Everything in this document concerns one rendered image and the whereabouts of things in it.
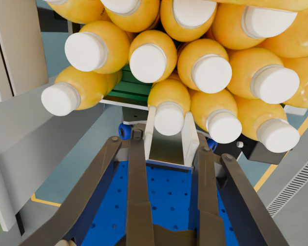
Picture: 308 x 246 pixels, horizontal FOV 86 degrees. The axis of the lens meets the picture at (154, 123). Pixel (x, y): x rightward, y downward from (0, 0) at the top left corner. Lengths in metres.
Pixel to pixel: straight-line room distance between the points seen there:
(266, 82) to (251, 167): 1.73
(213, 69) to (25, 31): 0.26
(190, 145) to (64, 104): 0.16
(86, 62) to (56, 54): 1.34
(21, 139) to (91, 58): 0.55
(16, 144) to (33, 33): 0.44
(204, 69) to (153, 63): 0.05
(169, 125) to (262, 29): 0.13
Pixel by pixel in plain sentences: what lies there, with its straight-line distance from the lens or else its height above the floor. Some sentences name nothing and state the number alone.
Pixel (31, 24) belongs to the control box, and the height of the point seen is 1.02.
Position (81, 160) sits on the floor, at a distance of 1.95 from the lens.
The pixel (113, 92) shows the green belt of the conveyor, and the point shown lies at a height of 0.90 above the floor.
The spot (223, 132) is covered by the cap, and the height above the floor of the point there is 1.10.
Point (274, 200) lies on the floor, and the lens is 2.38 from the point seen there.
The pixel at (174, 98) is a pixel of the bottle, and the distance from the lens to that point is 0.23.
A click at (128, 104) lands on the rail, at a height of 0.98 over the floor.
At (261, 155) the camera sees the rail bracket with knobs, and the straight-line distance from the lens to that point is 0.41.
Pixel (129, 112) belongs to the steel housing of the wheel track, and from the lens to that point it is 0.42.
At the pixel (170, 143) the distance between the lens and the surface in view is 0.36.
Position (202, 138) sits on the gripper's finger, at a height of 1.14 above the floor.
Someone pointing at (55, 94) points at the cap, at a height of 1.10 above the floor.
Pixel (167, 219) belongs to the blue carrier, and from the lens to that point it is 0.31.
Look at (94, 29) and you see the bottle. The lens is 0.23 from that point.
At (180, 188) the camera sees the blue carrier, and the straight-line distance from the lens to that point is 0.35.
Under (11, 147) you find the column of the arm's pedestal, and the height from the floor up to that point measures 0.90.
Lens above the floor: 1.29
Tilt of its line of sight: 62 degrees down
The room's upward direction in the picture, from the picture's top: 170 degrees counter-clockwise
